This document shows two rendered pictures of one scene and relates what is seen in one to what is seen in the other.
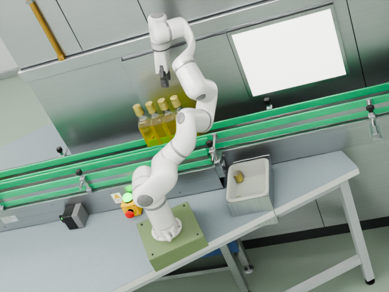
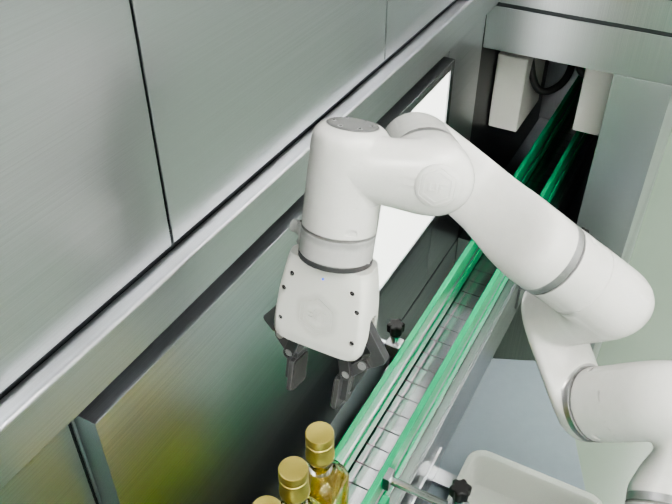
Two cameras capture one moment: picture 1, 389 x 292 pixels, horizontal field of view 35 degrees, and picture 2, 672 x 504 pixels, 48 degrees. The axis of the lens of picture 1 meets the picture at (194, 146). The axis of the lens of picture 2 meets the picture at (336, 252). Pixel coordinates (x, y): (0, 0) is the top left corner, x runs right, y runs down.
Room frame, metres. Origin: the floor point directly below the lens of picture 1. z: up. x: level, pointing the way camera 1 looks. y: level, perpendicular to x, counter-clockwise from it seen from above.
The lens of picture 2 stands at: (2.12, 0.54, 1.87)
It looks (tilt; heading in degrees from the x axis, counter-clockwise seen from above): 39 degrees down; 278
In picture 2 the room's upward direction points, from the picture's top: straight up
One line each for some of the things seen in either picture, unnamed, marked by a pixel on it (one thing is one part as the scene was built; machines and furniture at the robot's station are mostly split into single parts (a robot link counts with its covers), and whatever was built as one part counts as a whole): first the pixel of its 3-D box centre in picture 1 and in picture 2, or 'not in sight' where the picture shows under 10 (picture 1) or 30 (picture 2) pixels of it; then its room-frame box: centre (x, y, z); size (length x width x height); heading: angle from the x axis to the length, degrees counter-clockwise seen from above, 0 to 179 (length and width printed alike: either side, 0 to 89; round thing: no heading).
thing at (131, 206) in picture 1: (132, 205); not in sight; (2.15, 0.36, 0.79); 0.07 x 0.07 x 0.07; 70
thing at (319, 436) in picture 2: (175, 101); (319, 444); (2.22, 0.00, 1.14); 0.04 x 0.04 x 0.04
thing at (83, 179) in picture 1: (83, 185); not in sight; (2.23, 0.51, 0.94); 0.07 x 0.04 x 0.13; 160
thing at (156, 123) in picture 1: (164, 135); not in sight; (2.26, 0.10, 0.99); 0.06 x 0.06 x 0.21; 70
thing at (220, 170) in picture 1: (221, 163); not in sight; (2.08, -0.07, 0.85); 0.09 x 0.04 x 0.07; 160
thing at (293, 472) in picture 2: (162, 104); (293, 479); (2.24, 0.05, 1.14); 0.04 x 0.04 x 0.04
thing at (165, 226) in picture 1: (162, 218); not in sight; (1.86, 0.23, 0.89); 0.16 x 0.13 x 0.15; 8
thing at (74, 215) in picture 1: (74, 216); not in sight; (2.24, 0.62, 0.79); 0.08 x 0.08 x 0.08; 70
